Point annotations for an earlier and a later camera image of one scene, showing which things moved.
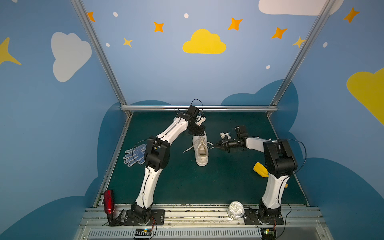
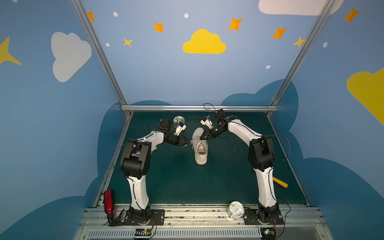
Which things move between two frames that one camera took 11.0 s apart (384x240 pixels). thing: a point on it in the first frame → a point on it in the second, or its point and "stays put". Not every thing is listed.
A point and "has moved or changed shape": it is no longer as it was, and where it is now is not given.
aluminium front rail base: x=207 y=224 stays put
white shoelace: x=202 y=140 has moved or changed shape
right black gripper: x=226 y=144 → x=210 y=134
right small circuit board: x=268 y=233 stays put
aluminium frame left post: x=80 y=9 stays put
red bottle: x=109 y=202 stays put
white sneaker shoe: x=200 y=144 stays put
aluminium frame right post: x=311 y=37 stays put
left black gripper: x=196 y=130 → x=181 y=140
